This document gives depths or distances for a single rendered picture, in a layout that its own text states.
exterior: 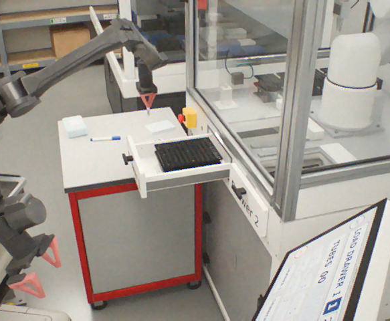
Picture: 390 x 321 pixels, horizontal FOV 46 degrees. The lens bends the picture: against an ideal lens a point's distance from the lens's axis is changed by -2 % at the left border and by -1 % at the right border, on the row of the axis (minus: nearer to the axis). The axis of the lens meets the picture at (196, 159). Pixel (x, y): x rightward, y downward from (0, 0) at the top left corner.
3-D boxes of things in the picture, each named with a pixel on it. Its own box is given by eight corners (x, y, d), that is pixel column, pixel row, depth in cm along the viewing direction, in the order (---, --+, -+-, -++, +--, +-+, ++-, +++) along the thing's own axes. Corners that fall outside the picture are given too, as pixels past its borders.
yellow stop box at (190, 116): (185, 129, 204) (185, 114, 201) (181, 122, 210) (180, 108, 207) (197, 127, 206) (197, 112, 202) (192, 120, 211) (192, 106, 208)
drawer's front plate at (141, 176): (142, 199, 162) (140, 172, 157) (128, 158, 186) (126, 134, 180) (146, 198, 163) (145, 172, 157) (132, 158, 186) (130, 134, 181)
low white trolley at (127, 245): (87, 319, 217) (63, 187, 179) (77, 237, 269) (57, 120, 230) (204, 293, 232) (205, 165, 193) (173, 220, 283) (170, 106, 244)
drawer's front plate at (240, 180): (261, 238, 144) (263, 210, 138) (229, 188, 168) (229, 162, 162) (265, 237, 144) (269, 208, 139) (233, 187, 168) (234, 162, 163)
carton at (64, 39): (55, 58, 509) (52, 33, 495) (52, 50, 534) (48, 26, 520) (91, 53, 523) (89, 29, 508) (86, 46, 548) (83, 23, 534)
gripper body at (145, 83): (150, 83, 194) (148, 66, 190) (158, 91, 186) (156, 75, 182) (135, 85, 192) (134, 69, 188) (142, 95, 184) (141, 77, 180)
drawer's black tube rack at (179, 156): (164, 182, 168) (164, 166, 165) (154, 158, 183) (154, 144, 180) (222, 172, 174) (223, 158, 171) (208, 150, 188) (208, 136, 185)
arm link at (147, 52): (111, 25, 138) (129, 55, 138) (127, 15, 137) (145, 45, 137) (140, 51, 181) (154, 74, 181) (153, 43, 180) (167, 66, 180)
